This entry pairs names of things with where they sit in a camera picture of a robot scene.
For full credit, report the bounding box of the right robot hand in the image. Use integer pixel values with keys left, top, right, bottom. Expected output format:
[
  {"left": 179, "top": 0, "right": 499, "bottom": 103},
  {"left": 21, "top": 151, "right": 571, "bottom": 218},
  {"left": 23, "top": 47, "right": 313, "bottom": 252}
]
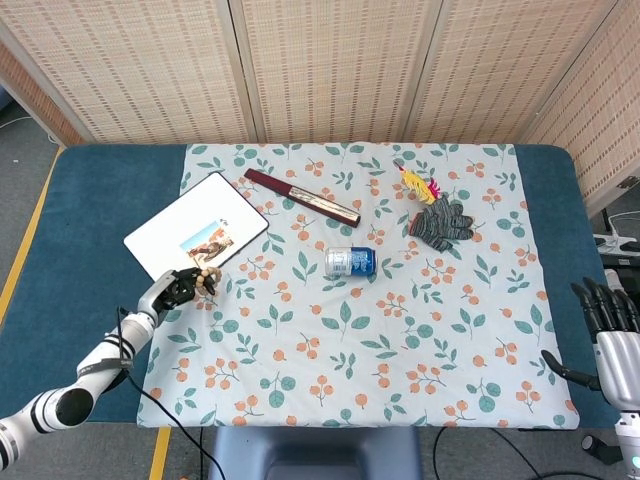
[{"left": 542, "top": 277, "right": 640, "bottom": 414}]

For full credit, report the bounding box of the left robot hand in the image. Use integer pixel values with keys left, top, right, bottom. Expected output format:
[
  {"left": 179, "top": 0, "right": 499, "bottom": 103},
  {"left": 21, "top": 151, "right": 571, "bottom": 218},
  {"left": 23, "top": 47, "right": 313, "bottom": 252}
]
[{"left": 137, "top": 267, "right": 219, "bottom": 319}]

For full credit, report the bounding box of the wooden bead bracelet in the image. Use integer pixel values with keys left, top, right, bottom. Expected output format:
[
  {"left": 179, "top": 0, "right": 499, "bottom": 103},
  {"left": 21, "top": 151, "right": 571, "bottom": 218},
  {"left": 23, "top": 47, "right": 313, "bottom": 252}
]
[{"left": 193, "top": 267, "right": 224, "bottom": 300}]

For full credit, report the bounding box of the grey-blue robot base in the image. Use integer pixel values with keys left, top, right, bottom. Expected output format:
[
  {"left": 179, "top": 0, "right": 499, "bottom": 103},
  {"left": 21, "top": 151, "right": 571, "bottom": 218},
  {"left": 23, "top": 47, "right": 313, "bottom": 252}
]
[{"left": 207, "top": 425, "right": 422, "bottom": 480}]

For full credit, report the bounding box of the white board with black edge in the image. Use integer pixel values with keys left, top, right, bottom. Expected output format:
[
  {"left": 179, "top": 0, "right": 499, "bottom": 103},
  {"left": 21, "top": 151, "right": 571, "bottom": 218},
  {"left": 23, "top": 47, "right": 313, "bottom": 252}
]
[{"left": 123, "top": 171, "right": 271, "bottom": 281}]

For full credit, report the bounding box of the teal padded table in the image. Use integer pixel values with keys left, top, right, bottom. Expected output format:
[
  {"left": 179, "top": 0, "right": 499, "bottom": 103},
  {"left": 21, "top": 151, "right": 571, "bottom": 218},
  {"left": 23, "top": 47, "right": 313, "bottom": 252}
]
[{"left": 0, "top": 143, "right": 619, "bottom": 430}]

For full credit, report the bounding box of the dark red folded fan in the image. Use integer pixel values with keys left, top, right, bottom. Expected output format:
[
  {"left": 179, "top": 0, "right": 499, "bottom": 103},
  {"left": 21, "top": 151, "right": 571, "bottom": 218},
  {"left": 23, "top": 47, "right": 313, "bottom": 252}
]
[{"left": 243, "top": 168, "right": 362, "bottom": 229}]

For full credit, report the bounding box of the blue and silver soda can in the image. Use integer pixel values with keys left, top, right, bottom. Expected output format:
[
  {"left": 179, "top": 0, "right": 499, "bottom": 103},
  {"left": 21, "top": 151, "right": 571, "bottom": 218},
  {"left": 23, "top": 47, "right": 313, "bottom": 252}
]
[{"left": 324, "top": 245, "right": 377, "bottom": 277}]

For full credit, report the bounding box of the leaf and berry print tablecloth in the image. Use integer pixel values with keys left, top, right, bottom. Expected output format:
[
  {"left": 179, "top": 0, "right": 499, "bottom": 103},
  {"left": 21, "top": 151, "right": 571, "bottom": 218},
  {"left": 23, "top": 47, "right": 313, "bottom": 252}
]
[{"left": 135, "top": 142, "right": 581, "bottom": 430}]

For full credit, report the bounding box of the grey striped knit glove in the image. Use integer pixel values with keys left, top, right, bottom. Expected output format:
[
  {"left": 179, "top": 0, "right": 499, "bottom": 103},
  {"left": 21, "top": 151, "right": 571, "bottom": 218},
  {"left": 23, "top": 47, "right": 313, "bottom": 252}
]
[{"left": 408, "top": 193, "right": 475, "bottom": 252}]

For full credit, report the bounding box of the red and yellow feather shuttlecock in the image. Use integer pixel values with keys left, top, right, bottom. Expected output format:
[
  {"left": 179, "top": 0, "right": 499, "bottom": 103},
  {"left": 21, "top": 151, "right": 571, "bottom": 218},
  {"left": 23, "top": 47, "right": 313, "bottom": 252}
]
[{"left": 393, "top": 159, "right": 444, "bottom": 206}]

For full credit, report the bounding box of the woven bamboo folding screen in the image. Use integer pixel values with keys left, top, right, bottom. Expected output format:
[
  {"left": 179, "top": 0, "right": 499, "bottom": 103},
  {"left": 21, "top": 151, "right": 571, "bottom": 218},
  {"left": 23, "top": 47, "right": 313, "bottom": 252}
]
[{"left": 0, "top": 0, "right": 640, "bottom": 216}]

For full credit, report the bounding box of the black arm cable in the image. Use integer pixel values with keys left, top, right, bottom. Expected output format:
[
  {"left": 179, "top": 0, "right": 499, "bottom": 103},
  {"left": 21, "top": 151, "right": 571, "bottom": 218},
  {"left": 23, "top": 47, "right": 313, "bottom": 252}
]
[{"left": 115, "top": 305, "right": 224, "bottom": 480}]

